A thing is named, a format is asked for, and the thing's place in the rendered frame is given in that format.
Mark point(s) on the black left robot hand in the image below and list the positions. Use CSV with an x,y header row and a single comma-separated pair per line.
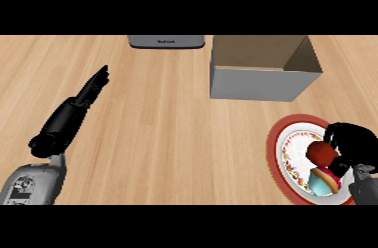
x,y
67,120

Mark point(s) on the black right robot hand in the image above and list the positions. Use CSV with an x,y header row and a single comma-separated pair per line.
x,y
356,142

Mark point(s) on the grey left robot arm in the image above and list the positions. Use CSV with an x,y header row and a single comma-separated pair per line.
x,y
34,182

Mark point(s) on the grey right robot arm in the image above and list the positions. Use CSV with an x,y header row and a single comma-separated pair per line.
x,y
365,185

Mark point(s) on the red-rimmed patterned plate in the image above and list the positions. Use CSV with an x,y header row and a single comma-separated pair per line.
x,y
295,158

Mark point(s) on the open cardboard box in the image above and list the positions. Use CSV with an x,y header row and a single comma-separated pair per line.
x,y
260,70

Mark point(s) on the grey appliance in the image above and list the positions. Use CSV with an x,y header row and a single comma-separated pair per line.
x,y
165,41

